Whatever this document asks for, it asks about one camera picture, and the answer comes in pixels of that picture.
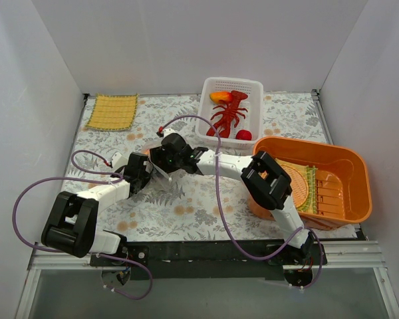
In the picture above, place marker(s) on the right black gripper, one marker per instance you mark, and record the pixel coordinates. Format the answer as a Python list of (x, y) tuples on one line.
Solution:
[(156, 158)]

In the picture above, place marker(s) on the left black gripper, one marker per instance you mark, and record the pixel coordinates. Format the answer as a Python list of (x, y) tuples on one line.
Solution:
[(145, 171)]

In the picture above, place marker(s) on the clear zip top bag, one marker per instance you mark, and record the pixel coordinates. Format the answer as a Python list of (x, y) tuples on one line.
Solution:
[(161, 179)]

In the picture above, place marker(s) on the orange yellow fake mango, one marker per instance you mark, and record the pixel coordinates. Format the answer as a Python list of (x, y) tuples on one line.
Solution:
[(221, 97)]

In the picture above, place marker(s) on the red fake lobster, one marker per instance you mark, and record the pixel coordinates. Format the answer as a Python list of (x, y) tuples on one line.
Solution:
[(228, 113)]

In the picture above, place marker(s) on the red fake tomato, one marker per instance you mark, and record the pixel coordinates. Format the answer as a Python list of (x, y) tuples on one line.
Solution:
[(244, 135)]

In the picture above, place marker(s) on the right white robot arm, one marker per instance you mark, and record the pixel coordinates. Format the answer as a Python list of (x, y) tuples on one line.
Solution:
[(266, 181)]

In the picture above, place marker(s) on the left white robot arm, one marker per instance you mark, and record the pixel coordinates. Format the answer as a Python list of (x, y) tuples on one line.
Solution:
[(72, 223)]

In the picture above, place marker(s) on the yellow woven mat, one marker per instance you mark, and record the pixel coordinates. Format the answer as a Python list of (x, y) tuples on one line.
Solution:
[(113, 113)]

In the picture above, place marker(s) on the white perforated plastic basket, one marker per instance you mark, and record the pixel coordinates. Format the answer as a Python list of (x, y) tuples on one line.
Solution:
[(254, 104)]

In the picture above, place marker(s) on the round woven bamboo tray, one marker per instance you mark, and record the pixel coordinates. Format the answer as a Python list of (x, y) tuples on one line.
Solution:
[(299, 181)]

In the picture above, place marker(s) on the green bamboo mat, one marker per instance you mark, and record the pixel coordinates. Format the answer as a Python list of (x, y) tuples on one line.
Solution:
[(311, 206)]

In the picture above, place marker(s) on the orange plastic tub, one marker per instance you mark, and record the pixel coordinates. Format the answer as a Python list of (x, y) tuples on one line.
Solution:
[(343, 189)]

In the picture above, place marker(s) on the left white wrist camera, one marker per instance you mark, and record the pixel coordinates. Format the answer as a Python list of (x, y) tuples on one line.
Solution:
[(118, 160)]

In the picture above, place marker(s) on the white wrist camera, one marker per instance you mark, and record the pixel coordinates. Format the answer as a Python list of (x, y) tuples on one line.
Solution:
[(118, 160), (160, 132)]

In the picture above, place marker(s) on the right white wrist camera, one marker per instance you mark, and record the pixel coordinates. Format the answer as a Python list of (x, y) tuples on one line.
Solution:
[(160, 132)]

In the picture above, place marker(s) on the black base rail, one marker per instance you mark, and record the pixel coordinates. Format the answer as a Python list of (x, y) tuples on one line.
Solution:
[(213, 259)]

